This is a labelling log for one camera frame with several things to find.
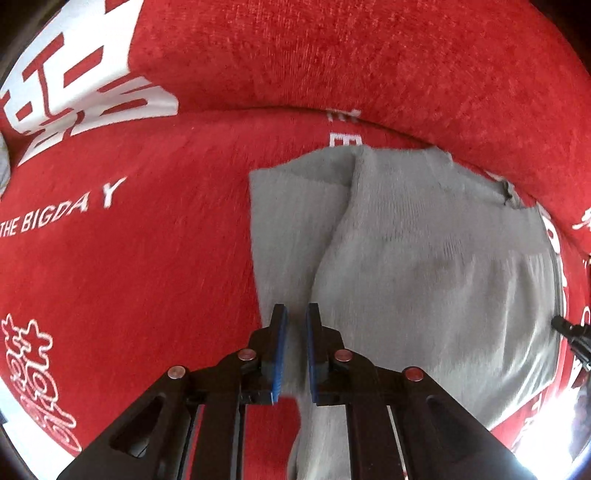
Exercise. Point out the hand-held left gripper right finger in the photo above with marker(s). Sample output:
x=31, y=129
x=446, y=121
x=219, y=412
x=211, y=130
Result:
x=310, y=353

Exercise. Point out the grey knit sweater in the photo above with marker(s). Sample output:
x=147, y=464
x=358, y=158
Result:
x=415, y=277

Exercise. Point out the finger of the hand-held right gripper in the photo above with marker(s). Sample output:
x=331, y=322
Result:
x=579, y=339

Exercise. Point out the white floral cloth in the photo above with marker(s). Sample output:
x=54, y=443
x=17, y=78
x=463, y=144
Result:
x=3, y=161

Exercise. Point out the red printed blanket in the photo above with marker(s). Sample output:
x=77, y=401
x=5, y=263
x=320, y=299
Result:
x=138, y=277

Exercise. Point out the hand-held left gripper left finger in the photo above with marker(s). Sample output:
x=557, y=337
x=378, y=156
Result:
x=280, y=353

